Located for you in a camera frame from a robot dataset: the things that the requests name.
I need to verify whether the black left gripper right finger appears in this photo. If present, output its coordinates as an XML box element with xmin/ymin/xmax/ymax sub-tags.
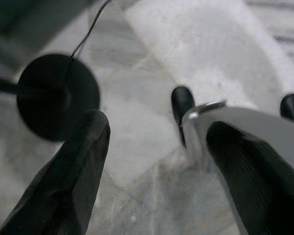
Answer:
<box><xmin>205</xmin><ymin>120</ymin><xmax>294</xmax><ymax>235</ymax></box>

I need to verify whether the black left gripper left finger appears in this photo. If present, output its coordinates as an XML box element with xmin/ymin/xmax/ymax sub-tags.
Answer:
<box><xmin>0</xmin><ymin>110</ymin><xmax>111</xmax><ymax>235</ymax></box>

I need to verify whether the black round cap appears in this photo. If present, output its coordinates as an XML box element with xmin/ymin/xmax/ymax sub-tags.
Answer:
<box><xmin>15</xmin><ymin>53</ymin><xmax>101</xmax><ymax>142</ymax></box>

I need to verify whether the thin black string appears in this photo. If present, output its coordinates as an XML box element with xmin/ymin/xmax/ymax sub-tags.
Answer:
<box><xmin>72</xmin><ymin>0</ymin><xmax>109</xmax><ymax>58</ymax></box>

